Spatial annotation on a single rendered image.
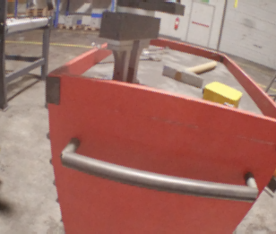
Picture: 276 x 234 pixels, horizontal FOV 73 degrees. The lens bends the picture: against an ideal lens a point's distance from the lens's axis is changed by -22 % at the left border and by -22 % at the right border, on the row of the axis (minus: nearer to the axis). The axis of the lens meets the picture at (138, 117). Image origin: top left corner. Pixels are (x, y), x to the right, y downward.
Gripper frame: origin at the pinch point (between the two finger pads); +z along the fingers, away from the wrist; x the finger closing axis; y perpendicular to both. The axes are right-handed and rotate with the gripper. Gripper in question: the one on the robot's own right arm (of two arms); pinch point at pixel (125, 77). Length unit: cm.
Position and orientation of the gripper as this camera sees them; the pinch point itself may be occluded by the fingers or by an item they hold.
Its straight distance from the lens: 45.0
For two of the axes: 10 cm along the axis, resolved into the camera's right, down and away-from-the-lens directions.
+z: -1.5, 8.8, 4.5
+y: -8.3, -3.6, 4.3
